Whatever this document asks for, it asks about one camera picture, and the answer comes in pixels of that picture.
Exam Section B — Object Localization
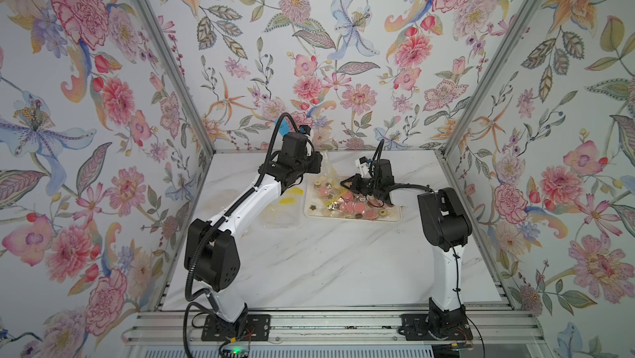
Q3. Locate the blue microphone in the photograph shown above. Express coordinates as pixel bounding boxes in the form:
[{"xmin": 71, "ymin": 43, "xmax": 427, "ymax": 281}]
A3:
[{"xmin": 278, "ymin": 119, "xmax": 294, "ymax": 136}]

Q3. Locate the ziploc bag of cookies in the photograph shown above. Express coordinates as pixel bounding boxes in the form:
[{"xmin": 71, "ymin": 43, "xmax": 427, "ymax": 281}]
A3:
[
  {"xmin": 313, "ymin": 151, "xmax": 342, "ymax": 189},
  {"xmin": 258, "ymin": 187, "xmax": 304, "ymax": 229}
]

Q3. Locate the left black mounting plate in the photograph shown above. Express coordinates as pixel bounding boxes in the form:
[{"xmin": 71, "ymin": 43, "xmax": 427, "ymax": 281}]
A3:
[{"xmin": 201, "ymin": 314, "xmax": 271, "ymax": 341}]

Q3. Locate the pile of poured cookies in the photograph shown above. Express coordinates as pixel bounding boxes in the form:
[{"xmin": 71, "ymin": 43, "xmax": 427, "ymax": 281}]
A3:
[{"xmin": 307, "ymin": 178, "xmax": 398, "ymax": 221}]

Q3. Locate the white rectangular tray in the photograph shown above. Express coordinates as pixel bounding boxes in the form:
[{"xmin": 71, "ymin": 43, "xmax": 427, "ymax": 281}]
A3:
[{"xmin": 303, "ymin": 173, "xmax": 403, "ymax": 223}]

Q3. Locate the black mounting plate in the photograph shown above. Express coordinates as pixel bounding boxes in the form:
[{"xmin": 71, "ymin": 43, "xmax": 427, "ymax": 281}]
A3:
[
  {"xmin": 201, "ymin": 314, "xmax": 271, "ymax": 341},
  {"xmin": 397, "ymin": 313, "xmax": 474, "ymax": 342}
]

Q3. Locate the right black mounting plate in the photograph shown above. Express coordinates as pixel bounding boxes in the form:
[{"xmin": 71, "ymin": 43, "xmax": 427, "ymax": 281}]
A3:
[{"xmin": 397, "ymin": 313, "xmax": 474, "ymax": 342}]

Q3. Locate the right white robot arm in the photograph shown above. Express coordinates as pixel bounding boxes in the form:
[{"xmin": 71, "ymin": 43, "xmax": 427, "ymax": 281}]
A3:
[{"xmin": 341, "ymin": 157, "xmax": 472, "ymax": 340}]

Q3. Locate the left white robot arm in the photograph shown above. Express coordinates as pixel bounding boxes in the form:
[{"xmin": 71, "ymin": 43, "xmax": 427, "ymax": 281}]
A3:
[{"xmin": 184, "ymin": 126, "xmax": 322, "ymax": 323}]

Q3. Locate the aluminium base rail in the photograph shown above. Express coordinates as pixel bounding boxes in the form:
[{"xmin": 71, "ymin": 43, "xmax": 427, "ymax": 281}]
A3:
[{"xmin": 123, "ymin": 305, "xmax": 545, "ymax": 346}]

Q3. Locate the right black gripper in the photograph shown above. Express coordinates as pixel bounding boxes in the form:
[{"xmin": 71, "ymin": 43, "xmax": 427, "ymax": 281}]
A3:
[{"xmin": 340, "ymin": 174, "xmax": 381, "ymax": 196}]

